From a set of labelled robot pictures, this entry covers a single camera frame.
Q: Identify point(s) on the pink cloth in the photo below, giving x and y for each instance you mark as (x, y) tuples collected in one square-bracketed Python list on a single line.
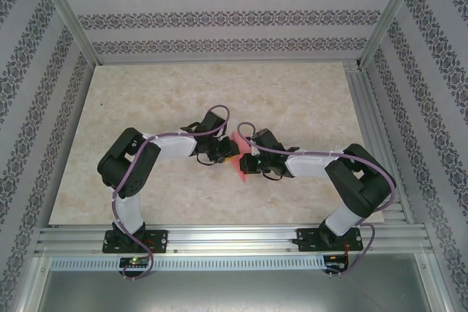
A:
[(239, 139)]

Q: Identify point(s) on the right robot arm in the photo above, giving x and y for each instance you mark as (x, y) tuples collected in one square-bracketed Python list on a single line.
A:
[(358, 188)]

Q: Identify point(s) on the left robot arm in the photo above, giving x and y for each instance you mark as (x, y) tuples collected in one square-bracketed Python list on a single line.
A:
[(124, 173)]

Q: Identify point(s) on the grey sheet metal shelf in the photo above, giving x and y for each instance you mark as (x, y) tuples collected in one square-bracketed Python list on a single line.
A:
[(234, 293)]

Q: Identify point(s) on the small circuit board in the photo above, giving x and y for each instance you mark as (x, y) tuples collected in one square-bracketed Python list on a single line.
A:
[(133, 261), (334, 259)]

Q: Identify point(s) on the aluminium mounting rail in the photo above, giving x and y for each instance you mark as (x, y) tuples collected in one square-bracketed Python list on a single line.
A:
[(234, 239)]

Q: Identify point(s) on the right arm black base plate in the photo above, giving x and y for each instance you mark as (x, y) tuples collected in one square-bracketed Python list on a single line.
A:
[(307, 240)]

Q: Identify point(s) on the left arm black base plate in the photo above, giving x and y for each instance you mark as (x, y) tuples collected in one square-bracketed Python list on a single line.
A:
[(157, 240)]

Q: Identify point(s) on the aluminium side rail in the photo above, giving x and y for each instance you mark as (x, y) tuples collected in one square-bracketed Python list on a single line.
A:
[(369, 114)]

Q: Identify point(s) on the aluminium frame post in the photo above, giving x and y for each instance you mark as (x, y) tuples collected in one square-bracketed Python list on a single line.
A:
[(391, 8), (69, 16)]

